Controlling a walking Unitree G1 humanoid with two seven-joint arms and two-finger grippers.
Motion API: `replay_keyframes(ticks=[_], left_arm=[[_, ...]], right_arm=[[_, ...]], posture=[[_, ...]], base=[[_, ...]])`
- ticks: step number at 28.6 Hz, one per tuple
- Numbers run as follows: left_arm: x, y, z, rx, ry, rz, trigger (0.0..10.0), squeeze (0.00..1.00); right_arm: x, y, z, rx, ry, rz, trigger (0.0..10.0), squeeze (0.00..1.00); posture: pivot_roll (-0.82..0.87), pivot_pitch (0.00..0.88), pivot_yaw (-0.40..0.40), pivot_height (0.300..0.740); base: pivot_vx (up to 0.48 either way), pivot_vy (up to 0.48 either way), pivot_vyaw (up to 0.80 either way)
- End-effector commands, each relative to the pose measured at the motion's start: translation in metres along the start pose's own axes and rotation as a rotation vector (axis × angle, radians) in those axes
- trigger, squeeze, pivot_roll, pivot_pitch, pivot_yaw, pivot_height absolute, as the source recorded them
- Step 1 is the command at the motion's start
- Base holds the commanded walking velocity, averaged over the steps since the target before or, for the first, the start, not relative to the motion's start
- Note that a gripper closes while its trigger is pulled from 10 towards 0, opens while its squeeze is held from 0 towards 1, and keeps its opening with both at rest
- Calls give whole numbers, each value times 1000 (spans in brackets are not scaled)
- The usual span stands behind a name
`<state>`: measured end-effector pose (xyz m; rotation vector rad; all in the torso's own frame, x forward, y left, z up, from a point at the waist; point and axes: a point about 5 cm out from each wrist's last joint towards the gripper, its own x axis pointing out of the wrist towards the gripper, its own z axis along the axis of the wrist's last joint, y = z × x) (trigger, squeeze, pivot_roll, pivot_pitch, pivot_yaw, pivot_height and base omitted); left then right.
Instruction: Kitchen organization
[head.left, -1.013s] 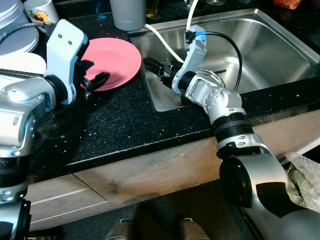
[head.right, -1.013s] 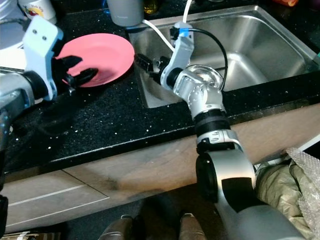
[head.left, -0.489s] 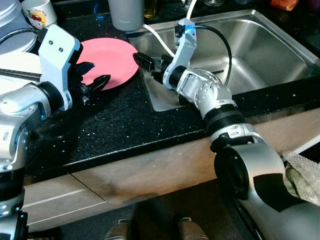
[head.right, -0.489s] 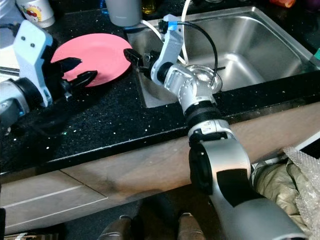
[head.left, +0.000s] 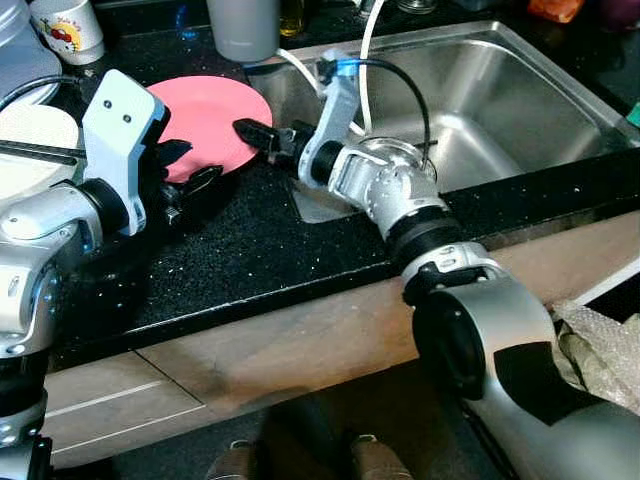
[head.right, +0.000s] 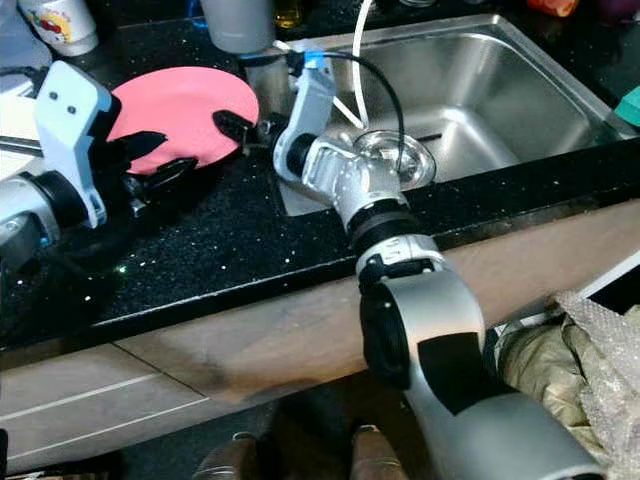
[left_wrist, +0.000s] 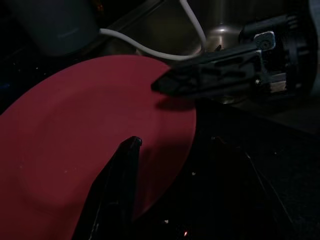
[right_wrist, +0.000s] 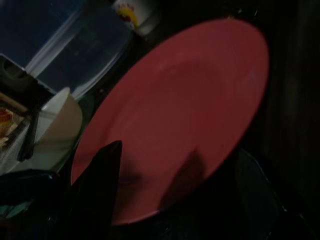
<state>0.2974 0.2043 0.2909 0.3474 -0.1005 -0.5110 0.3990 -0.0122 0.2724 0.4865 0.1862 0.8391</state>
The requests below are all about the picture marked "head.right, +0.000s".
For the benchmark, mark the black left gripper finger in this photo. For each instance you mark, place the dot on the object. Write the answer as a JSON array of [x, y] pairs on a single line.
[[140, 145], [168, 173]]

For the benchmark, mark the pink round plate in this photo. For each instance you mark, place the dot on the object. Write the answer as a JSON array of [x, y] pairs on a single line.
[[180, 105]]

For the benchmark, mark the stainless steel bowl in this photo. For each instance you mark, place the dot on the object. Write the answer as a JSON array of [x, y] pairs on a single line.
[[400, 155]]

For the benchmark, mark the long black chopstick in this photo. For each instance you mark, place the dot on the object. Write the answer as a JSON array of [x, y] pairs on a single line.
[[426, 137]]

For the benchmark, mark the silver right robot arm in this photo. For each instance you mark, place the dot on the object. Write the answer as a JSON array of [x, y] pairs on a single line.
[[450, 360]]

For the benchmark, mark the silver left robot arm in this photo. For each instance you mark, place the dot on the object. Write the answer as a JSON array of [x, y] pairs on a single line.
[[30, 210]]

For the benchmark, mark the grey thermos jug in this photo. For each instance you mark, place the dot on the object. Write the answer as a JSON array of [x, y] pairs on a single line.
[[238, 25]]

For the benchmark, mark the white round plate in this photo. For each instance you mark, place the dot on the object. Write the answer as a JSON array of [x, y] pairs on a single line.
[[18, 115]]

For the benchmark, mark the yellow oil bottle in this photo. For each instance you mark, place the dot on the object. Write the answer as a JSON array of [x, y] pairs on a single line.
[[288, 12]]

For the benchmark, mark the white mug with print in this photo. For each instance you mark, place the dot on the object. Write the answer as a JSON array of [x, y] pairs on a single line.
[[60, 25]]

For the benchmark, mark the grey round container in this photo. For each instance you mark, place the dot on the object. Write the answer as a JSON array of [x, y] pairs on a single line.
[[10, 35]]

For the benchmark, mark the brown cabinet front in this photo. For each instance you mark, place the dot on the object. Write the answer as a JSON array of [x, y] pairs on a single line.
[[240, 340]]

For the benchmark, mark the stainless steel sink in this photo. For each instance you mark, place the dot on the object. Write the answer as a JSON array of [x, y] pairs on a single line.
[[500, 95]]

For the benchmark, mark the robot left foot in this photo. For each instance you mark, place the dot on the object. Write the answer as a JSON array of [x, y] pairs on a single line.
[[225, 458]]

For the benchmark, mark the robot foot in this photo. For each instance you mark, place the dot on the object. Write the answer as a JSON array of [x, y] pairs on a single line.
[[225, 458], [380, 455]]

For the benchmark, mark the orange red package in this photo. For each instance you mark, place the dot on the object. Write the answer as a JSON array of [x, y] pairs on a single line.
[[552, 8]]

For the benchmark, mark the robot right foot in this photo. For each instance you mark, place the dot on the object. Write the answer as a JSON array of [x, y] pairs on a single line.
[[380, 455]]

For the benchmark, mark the green sponge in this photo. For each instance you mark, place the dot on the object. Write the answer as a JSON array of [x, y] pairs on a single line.
[[629, 106]]

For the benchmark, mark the bubble wrap bag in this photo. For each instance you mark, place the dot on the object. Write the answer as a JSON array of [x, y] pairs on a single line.
[[580, 370]]

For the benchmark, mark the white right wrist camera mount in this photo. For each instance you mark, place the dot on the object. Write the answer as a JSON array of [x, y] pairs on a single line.
[[310, 105]]

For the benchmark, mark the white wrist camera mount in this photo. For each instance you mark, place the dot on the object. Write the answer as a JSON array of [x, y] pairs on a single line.
[[310, 105], [72, 120]]

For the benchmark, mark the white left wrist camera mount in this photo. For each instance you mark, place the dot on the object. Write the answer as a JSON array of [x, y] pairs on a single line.
[[72, 120]]

